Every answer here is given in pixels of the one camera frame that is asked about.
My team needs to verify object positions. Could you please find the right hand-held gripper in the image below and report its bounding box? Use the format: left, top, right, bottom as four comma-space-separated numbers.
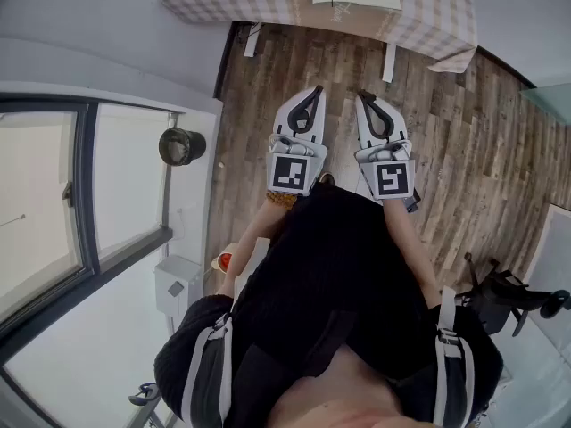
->
354, 88, 418, 202

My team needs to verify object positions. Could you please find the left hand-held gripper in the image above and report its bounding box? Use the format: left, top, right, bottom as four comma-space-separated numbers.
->
266, 85, 329, 198

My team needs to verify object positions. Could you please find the person's left forearm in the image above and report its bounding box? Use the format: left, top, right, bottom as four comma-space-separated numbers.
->
216, 197, 291, 305

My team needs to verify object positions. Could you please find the person's right forearm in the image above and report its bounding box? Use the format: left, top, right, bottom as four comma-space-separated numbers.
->
382, 198, 443, 308

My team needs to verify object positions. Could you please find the white table leg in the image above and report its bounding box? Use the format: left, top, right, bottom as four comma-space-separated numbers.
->
381, 45, 398, 84
244, 22, 262, 59

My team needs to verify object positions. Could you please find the person's black knit garment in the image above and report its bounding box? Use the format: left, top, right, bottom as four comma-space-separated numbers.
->
153, 183, 505, 428

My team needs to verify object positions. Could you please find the red and white cup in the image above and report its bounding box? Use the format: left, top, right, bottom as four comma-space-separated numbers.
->
212, 251, 236, 274

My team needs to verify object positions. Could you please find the frosted glass panel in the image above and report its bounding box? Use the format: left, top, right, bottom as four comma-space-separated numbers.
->
519, 82, 571, 127

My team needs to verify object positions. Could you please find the white box appliance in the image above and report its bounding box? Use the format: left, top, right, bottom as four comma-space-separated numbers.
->
153, 254, 204, 329

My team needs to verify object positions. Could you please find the black office chair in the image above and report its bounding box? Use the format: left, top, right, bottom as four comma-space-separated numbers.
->
454, 251, 571, 338

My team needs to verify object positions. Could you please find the white cabinet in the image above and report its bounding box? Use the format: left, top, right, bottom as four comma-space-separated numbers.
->
521, 202, 571, 294

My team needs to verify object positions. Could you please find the black framed window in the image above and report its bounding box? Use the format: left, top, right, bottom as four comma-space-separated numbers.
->
0, 92, 186, 342

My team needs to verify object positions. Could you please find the person's neck and chin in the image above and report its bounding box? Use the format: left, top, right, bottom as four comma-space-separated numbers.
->
271, 343, 405, 428

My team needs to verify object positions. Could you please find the dark metal stand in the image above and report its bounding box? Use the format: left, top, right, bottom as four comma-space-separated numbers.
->
128, 382, 162, 428

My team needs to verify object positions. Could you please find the orange beaded bracelet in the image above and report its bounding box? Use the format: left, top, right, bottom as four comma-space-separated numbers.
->
266, 190, 299, 210

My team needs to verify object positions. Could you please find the grey harness strap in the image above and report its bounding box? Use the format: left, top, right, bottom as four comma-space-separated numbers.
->
432, 285, 476, 425
180, 312, 236, 425

